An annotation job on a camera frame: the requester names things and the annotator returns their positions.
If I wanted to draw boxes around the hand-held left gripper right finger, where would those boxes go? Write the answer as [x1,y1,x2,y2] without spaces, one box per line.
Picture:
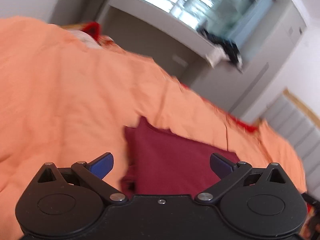
[194,152,287,204]

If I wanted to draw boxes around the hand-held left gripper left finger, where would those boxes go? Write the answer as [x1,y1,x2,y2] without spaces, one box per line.
[37,152,127,204]

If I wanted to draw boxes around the maroon long-sleeve shirt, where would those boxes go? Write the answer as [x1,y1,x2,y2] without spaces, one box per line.
[120,116,240,197]

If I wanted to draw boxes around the pile of dark clothes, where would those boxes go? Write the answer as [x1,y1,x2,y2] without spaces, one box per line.
[197,28,244,71]

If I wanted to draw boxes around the orange duvet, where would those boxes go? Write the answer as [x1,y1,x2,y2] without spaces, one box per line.
[0,16,308,240]

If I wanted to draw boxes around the grey padded headboard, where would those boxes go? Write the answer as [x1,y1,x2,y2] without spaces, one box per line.
[260,88,320,178]

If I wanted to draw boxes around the grey tall cabinet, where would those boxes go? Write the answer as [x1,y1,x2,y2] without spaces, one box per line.
[192,4,308,123]

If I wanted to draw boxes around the white hanging cloth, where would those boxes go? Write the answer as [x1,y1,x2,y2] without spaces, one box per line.
[205,47,225,67]

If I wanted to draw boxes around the white floral pillow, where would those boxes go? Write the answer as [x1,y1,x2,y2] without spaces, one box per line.
[67,29,114,49]

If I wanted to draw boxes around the grey window bench unit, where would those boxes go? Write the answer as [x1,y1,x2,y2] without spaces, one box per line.
[96,0,250,87]

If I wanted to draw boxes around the red fuzzy cloth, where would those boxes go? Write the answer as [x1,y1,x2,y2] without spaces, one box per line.
[81,22,102,42]

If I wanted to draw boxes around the light blue curtain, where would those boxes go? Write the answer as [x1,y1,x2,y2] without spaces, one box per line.
[232,0,274,48]

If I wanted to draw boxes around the grey open shelf cabinet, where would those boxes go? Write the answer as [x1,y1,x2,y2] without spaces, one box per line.
[49,0,120,29]

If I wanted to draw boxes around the window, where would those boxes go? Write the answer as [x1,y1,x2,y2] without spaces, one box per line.
[125,0,257,46]

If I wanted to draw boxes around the white wall plate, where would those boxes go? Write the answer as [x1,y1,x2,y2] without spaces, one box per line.
[172,54,188,68]

